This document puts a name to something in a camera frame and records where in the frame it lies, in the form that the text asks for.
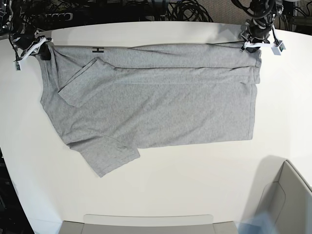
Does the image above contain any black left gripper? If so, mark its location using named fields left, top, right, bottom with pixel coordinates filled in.
left=240, top=20, right=273, bottom=54

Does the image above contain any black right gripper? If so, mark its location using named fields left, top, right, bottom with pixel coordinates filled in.
left=11, top=33, right=51, bottom=61

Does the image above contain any grey T-shirt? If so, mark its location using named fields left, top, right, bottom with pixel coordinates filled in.
left=39, top=43, right=261, bottom=176

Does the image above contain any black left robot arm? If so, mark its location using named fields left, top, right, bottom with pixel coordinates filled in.
left=232, top=0, right=286, bottom=55

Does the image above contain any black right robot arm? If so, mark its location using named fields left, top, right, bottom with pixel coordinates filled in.
left=0, top=0, right=52, bottom=66

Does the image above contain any beige bin at right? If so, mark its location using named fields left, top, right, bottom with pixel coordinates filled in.
left=257, top=160, right=312, bottom=234

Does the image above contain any blue blurred object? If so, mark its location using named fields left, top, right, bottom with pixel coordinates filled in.
left=237, top=212, right=277, bottom=234

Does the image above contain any beige tray at bottom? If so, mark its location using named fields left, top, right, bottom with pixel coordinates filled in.
left=59, top=214, right=238, bottom=234

